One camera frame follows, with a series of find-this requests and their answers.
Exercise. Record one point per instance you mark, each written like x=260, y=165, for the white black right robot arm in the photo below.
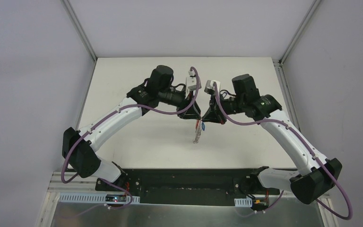
x=314, y=170

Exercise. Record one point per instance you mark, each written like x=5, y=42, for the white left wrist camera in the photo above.
x=191, y=83

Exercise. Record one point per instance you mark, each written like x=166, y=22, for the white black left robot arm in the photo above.
x=156, y=94

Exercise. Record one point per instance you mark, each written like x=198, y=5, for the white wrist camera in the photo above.
x=191, y=83
x=211, y=86

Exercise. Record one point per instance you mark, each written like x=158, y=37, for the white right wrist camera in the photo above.
x=211, y=86

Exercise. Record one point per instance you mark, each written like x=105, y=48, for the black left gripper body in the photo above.
x=185, y=104

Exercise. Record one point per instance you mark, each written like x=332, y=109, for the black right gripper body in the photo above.
x=215, y=106

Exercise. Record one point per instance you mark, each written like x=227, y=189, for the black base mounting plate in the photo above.
x=207, y=187

